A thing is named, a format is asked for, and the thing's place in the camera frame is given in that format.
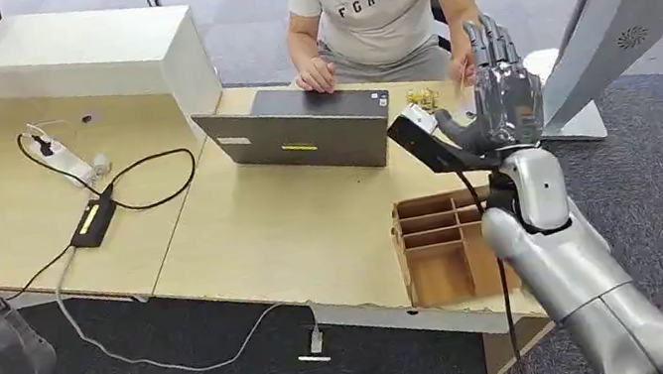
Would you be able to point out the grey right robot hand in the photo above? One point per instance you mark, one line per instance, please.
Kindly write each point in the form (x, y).
(509, 111)

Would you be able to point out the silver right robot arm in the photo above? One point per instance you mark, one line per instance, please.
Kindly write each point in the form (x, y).
(580, 286)

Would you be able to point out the person's left hand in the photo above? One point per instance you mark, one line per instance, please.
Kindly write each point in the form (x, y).
(460, 66)

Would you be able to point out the person's hand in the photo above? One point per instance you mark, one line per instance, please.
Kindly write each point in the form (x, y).
(460, 66)
(316, 75)

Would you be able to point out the small gold object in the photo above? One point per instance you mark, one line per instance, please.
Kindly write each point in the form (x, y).
(422, 99)

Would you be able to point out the black chair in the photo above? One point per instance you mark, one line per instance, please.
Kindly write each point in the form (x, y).
(439, 12)

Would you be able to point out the person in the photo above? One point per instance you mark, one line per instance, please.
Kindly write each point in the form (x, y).
(376, 5)

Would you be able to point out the wooden card box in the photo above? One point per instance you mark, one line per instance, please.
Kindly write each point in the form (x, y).
(438, 268)

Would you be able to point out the black power adapter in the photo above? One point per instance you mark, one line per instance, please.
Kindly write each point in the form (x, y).
(92, 223)

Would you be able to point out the person's right hand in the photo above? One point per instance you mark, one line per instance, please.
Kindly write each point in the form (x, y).
(316, 75)

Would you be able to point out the grey laptop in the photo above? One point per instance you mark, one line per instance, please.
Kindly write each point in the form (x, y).
(304, 140)

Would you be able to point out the white power strip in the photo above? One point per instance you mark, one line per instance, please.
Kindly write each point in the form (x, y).
(68, 162)

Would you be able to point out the wooden desk leg panel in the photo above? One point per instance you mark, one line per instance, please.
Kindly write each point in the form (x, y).
(504, 354)

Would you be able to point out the white desk partition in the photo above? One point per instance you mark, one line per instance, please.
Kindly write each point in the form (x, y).
(51, 57)

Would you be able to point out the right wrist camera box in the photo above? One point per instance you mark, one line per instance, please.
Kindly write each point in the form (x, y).
(424, 144)

